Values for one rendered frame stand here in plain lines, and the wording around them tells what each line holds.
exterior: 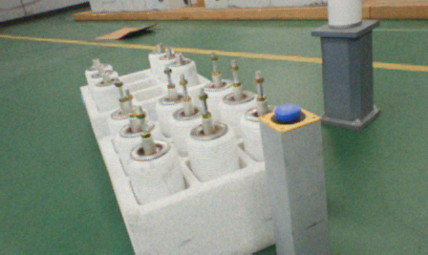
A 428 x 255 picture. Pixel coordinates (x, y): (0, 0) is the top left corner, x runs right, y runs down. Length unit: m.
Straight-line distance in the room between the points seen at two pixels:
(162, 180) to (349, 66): 0.70
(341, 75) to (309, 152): 0.64
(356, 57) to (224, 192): 0.64
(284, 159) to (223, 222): 0.22
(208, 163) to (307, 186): 0.20
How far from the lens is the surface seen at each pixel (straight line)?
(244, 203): 0.77
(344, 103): 1.27
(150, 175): 0.71
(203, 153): 0.74
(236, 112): 0.87
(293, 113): 0.60
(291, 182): 0.63
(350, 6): 1.21
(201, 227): 0.76
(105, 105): 1.24
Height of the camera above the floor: 0.57
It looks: 22 degrees down
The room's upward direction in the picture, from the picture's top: 10 degrees counter-clockwise
